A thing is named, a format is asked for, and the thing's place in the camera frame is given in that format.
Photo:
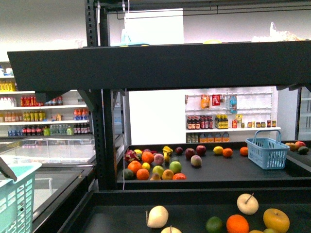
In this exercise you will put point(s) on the light teal shopping basket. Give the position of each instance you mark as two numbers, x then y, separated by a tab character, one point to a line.
17	199

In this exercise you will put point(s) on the grey basket handle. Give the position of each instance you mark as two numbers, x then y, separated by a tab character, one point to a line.
6	171

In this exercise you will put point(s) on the far yellow lemon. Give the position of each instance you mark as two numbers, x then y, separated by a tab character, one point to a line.
218	150

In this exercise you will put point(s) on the far orange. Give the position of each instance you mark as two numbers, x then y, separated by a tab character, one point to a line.
227	152

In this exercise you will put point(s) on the glass freezer chest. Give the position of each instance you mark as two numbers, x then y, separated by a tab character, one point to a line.
64	161

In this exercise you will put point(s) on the white pear left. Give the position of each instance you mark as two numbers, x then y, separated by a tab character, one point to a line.
157	217

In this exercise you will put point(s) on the white pear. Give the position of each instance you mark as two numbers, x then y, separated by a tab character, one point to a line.
247	204
171	229
157	217

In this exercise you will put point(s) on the white pear middle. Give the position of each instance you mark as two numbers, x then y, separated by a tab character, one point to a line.
171	229

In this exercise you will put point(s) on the small blue basket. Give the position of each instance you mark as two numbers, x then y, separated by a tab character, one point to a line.
267	153

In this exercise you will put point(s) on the green lime upper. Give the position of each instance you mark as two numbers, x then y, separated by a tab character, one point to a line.
214	225

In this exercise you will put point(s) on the white pear right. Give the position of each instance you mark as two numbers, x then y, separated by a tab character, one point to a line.
247	204

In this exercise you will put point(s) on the orange at right edge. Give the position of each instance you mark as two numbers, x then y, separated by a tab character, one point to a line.
237	224

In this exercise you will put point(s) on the golden apple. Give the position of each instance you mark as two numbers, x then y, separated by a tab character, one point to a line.
276	219

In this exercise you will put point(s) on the black display shelf frame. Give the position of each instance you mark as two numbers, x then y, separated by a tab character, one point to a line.
98	70

